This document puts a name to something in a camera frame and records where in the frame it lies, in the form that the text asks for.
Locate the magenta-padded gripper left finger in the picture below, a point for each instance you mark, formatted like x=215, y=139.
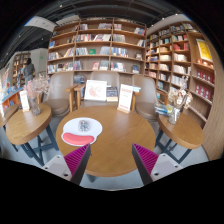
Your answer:
x=77, y=160

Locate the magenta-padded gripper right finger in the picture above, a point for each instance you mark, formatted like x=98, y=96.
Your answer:
x=146, y=160

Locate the transparent computer mouse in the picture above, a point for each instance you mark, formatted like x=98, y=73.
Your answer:
x=84, y=125

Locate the white mouse pad, red rest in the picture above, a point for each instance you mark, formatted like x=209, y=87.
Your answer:
x=71, y=128

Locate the round wooden side table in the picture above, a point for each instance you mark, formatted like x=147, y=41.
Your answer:
x=181, y=131
x=26, y=125

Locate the glass vase with pale flowers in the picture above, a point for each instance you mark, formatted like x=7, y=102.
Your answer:
x=173, y=116

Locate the brown padded wooden armchair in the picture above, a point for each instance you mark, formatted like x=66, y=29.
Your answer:
x=146, y=108
x=100, y=75
x=60, y=103

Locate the white sign in wooden stand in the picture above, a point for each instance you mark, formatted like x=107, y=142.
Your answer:
x=125, y=97

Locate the glass vase with pink flowers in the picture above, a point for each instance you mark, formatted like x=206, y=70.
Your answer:
x=34, y=106

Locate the light blue book stack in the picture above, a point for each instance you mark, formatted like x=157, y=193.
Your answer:
x=136, y=89

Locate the white framed picture, red print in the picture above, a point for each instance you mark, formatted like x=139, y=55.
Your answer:
x=95, y=90

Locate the dark blue book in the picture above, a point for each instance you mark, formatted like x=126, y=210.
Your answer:
x=112, y=94

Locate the small white table card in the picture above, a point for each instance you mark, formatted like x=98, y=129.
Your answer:
x=24, y=100

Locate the blue book display table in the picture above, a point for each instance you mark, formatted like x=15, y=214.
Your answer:
x=10, y=95

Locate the person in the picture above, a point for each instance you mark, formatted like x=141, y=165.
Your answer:
x=29, y=70

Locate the small distant book shelf unit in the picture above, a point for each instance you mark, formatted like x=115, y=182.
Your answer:
x=18, y=63

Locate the wide wooden book shelf unit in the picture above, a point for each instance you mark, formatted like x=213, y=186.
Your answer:
x=100, y=43

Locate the white hanging ceiling sign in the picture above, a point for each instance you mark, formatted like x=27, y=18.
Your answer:
x=40, y=23

